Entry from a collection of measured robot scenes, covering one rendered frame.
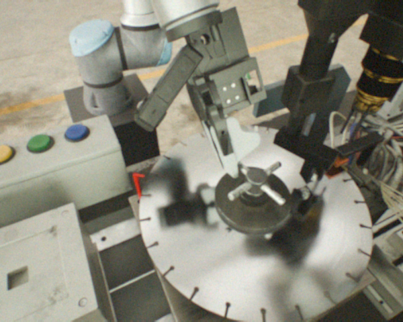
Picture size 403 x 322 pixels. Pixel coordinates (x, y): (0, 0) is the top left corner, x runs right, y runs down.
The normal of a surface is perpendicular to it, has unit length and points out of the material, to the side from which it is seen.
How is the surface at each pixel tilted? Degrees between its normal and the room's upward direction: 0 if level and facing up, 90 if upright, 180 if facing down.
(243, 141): 63
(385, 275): 90
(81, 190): 90
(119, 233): 0
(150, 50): 85
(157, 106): 58
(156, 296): 0
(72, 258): 0
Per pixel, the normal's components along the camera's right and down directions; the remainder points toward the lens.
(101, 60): 0.30, 0.68
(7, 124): 0.00, -0.67
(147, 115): 0.25, 0.25
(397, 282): -0.90, 0.32
